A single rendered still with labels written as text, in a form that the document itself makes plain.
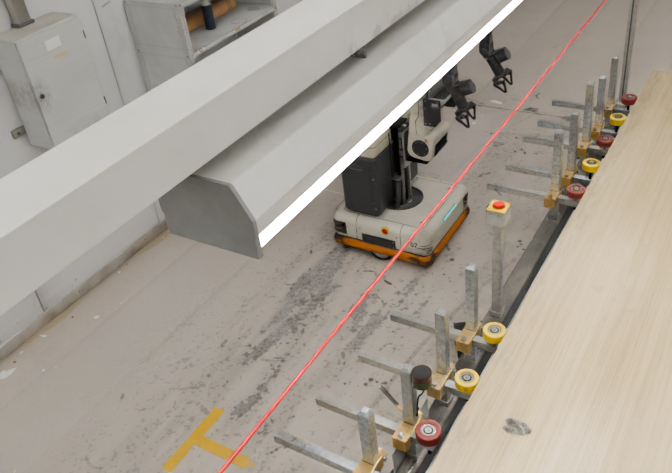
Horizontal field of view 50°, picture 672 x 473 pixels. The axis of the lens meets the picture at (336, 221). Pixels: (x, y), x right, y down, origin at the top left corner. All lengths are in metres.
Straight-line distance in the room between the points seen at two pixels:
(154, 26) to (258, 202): 3.86
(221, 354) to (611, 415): 2.26
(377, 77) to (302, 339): 3.21
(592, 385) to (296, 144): 1.89
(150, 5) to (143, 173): 3.90
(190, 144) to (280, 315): 3.57
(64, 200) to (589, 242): 2.69
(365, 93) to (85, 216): 0.39
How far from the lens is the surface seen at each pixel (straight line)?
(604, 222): 3.20
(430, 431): 2.32
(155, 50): 4.58
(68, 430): 3.96
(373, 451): 2.14
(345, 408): 2.46
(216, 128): 0.64
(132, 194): 0.58
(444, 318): 2.36
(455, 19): 1.03
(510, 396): 2.43
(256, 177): 0.68
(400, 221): 4.28
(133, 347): 4.25
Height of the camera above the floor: 2.71
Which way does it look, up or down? 34 degrees down
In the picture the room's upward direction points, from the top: 8 degrees counter-clockwise
